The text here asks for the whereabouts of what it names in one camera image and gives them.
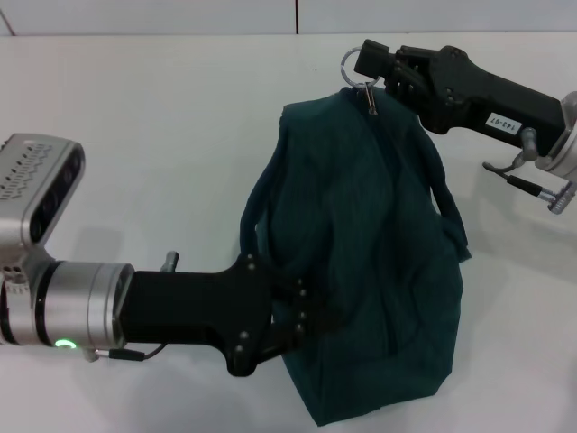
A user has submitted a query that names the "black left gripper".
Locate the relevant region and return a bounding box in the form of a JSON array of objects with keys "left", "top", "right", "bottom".
[{"left": 117, "top": 253, "right": 334, "bottom": 378}]

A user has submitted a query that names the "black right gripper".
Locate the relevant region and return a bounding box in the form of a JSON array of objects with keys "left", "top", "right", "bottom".
[{"left": 353, "top": 39, "right": 567, "bottom": 154}]

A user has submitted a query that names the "dark teal insulated lunch bag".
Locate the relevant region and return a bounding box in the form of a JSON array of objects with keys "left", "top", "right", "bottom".
[{"left": 238, "top": 47, "right": 473, "bottom": 402}]

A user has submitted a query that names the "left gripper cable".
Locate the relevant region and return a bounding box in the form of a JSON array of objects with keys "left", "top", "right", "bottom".
[{"left": 80, "top": 345, "right": 169, "bottom": 364}]

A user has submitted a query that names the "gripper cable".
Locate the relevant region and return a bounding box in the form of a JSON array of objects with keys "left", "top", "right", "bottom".
[
  {"left": 482, "top": 126, "right": 558, "bottom": 199},
  {"left": 80, "top": 345, "right": 169, "bottom": 364}
]

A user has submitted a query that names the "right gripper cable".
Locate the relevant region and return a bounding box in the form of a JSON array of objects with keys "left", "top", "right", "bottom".
[{"left": 482, "top": 126, "right": 558, "bottom": 199}]

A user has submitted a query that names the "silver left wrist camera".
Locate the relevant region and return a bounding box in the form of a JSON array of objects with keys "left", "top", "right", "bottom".
[{"left": 0, "top": 133, "right": 87, "bottom": 281}]

